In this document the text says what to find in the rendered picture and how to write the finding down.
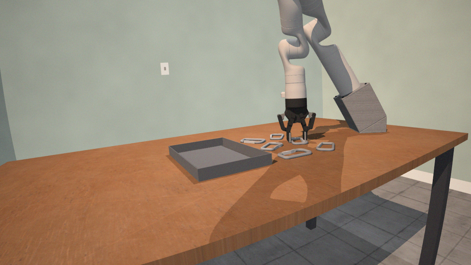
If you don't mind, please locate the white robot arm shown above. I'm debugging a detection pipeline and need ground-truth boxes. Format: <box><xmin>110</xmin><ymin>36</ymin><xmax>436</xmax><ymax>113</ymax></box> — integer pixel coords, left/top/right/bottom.
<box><xmin>277</xmin><ymin>0</ymin><xmax>360</xmax><ymax>99</ymax></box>

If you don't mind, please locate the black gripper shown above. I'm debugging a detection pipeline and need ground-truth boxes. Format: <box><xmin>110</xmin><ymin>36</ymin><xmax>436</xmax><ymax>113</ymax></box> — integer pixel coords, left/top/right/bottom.
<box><xmin>277</xmin><ymin>98</ymin><xmax>316</xmax><ymax>143</ymax></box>

